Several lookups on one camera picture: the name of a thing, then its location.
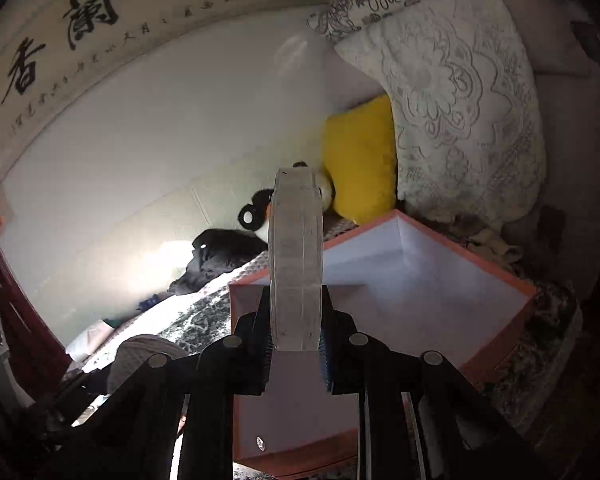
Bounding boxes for clear tape roll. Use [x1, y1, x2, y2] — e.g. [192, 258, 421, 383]
[268, 167, 324, 352]

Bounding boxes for black white patterned blanket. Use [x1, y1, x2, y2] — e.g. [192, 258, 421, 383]
[79, 250, 268, 396]

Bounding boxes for pink storage box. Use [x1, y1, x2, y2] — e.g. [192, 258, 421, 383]
[234, 211, 536, 479]

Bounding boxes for black clothing pile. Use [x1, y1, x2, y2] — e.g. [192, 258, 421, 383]
[168, 229, 268, 296]

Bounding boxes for panda plush toy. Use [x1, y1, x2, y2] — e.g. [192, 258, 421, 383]
[237, 170, 334, 243]

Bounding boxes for beige crumpled cloth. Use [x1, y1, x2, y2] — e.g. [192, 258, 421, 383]
[428, 214, 522, 270]

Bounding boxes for yellow pillow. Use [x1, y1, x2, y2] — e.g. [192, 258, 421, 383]
[323, 94, 396, 226]

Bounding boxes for white lace pillow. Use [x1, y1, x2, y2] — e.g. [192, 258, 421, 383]
[336, 0, 546, 230]

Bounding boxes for calligraphy scroll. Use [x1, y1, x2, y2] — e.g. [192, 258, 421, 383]
[0, 0, 327, 180]

